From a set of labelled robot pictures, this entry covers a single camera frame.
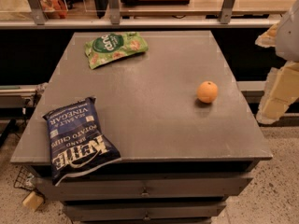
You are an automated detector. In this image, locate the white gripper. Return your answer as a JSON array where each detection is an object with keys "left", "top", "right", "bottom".
[{"left": 255, "top": 0, "right": 299, "bottom": 124}]

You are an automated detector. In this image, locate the orange fruit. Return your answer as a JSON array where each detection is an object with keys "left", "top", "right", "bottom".
[{"left": 196, "top": 81, "right": 218, "bottom": 104}]

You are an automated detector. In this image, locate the green rice chip bag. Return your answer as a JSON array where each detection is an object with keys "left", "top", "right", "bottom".
[{"left": 84, "top": 32, "right": 149, "bottom": 69}]

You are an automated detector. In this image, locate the blue Kettle potato chip bag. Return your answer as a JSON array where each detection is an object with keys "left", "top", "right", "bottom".
[{"left": 43, "top": 97, "right": 121, "bottom": 186}]

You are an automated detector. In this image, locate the orange patterned bag on shelf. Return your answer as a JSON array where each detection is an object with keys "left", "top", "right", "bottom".
[{"left": 39, "top": 0, "right": 67, "bottom": 19}]

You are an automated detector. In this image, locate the grey drawer cabinet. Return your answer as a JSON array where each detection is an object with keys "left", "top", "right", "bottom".
[{"left": 11, "top": 31, "right": 272, "bottom": 224}]

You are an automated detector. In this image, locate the lower grey drawer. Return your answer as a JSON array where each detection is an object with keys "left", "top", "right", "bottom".
[{"left": 63, "top": 202, "right": 226, "bottom": 221}]

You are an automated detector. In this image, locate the grey drawer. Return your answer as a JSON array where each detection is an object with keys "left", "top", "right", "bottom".
[
  {"left": 34, "top": 173, "right": 252, "bottom": 202},
  {"left": 63, "top": 202, "right": 226, "bottom": 221}
]

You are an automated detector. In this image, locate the upper grey drawer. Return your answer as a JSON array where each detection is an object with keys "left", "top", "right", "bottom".
[{"left": 34, "top": 173, "right": 252, "bottom": 202}]

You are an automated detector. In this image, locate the small cream block on floor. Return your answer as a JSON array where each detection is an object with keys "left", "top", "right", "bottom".
[{"left": 22, "top": 191, "right": 44, "bottom": 211}]

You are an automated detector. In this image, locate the metal shelf rail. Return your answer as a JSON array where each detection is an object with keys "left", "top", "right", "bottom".
[{"left": 0, "top": 0, "right": 281, "bottom": 30}]

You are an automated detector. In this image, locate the black wire basket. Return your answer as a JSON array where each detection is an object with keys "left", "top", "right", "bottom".
[{"left": 13, "top": 167, "right": 35, "bottom": 190}]

